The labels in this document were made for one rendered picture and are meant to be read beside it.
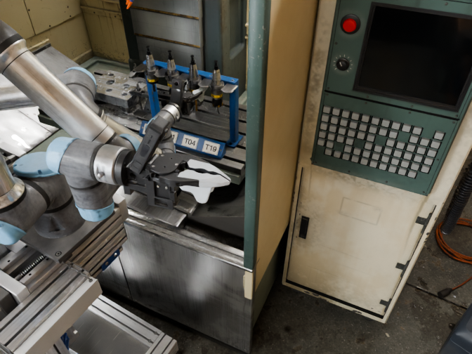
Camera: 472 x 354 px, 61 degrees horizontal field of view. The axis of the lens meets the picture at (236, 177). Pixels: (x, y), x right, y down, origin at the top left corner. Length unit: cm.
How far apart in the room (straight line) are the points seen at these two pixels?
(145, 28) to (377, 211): 170
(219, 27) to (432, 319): 200
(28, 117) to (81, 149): 198
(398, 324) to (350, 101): 144
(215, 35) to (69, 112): 158
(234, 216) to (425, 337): 130
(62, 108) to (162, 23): 165
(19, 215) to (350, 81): 105
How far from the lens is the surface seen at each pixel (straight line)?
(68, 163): 83
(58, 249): 125
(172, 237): 167
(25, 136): 269
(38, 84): 96
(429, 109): 143
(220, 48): 244
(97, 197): 88
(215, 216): 180
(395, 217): 179
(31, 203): 112
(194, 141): 189
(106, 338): 216
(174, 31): 251
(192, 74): 177
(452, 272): 284
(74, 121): 95
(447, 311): 266
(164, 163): 75
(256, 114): 107
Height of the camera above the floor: 206
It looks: 42 degrees down
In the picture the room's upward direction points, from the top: straight up
